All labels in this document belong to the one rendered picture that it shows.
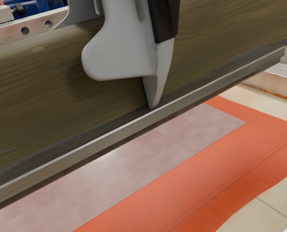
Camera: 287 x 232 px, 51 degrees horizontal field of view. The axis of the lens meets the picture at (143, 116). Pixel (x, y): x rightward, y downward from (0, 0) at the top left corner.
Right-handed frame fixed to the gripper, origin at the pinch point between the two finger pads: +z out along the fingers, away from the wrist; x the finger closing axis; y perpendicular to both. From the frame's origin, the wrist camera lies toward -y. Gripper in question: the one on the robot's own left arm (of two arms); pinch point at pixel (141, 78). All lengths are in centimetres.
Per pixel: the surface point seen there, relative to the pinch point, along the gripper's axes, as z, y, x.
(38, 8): 9, -23, -108
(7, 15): 4, -5, -72
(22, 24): 6, -7, -67
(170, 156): 14.0, -5.5, -5.0
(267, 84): 12.5, -25.6, -6.0
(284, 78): 10.7, -25.6, -3.5
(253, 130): 14.0, -16.2, -1.3
